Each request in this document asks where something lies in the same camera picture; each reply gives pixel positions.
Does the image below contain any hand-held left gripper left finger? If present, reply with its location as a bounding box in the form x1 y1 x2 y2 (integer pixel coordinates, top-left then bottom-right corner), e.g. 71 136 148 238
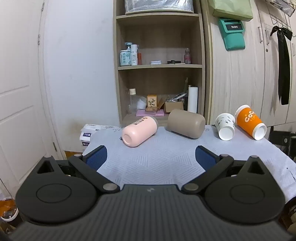
31 145 121 194

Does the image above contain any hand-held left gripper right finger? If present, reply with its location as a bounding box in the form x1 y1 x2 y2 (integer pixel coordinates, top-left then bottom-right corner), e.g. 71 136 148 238
181 145 267 194

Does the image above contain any pink cup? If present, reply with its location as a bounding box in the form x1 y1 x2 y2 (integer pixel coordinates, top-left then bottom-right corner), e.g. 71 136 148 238
121 115 159 148

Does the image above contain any white patterned paper cup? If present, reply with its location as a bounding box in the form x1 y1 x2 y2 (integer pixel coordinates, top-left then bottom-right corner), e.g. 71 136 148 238
215 113 236 141

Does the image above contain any taupe cup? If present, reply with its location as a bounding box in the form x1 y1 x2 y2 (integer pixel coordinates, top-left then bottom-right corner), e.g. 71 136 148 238
167 109 206 139

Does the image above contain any orange paper cup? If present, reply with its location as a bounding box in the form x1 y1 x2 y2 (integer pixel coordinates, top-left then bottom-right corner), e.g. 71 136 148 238
234 104 268 141

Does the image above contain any white tissue pack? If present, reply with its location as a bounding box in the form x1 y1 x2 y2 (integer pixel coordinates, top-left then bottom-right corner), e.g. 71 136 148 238
79 123 123 147

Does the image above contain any pale patterned table cloth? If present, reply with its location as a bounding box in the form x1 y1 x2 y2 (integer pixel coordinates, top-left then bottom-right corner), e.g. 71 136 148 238
82 125 296 205

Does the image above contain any white paper roll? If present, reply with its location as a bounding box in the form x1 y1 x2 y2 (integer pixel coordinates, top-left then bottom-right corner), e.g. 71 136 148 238
187 86 199 114

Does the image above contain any cardboard box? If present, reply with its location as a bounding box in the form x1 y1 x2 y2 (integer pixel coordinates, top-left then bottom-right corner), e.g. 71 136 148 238
164 100 184 113

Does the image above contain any clear bottle cream cap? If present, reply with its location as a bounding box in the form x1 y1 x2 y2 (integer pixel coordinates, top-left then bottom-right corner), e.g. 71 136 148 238
128 88 137 115

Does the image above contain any pink flat pad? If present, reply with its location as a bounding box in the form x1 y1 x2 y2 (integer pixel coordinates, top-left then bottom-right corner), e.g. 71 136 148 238
136 109 165 117

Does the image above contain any wooden floral box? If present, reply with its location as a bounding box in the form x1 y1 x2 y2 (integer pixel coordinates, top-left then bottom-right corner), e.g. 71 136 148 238
146 94 159 112

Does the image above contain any black chair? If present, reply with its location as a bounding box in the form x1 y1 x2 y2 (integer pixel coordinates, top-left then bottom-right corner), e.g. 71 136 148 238
269 130 296 161

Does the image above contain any light wooden wardrobe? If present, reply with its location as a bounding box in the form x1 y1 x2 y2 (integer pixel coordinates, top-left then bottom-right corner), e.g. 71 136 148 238
201 0 296 127

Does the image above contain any wooden shelf unit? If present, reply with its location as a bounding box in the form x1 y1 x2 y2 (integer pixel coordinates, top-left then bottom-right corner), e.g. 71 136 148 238
113 0 207 127

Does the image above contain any white door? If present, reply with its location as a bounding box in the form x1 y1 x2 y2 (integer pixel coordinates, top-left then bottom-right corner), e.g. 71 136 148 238
0 0 68 194

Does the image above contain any blue white pump bottle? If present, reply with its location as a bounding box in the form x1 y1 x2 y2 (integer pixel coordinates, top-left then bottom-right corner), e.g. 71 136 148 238
119 42 133 67

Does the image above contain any white slim bottle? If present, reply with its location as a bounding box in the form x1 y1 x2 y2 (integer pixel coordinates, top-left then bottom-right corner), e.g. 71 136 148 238
131 44 139 66

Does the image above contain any black ribbon bow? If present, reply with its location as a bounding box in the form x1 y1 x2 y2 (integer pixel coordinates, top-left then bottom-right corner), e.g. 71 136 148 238
270 25 293 106

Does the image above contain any teal pouch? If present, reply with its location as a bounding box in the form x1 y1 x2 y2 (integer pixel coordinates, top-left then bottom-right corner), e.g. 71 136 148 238
218 18 246 51

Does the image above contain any pale green box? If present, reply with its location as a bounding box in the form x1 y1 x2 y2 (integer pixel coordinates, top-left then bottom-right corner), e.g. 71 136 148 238
207 0 254 22

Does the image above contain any clear plastic storage container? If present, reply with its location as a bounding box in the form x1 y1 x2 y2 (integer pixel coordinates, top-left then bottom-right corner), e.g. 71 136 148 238
124 0 195 15

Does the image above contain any wire basket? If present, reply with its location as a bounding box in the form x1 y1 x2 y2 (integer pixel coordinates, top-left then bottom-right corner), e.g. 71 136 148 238
264 0 296 18

